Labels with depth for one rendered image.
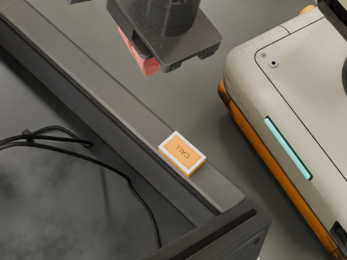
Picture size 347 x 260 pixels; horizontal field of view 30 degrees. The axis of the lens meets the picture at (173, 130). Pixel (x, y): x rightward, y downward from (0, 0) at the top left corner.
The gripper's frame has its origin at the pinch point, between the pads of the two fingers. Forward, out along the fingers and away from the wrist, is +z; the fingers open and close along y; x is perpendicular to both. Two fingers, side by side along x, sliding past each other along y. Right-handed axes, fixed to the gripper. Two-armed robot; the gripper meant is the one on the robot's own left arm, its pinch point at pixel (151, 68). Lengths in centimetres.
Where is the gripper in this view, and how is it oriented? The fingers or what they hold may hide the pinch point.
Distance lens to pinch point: 66.9
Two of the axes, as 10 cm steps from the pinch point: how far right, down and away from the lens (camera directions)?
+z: -1.6, 4.8, 8.6
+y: 5.4, 7.7, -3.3
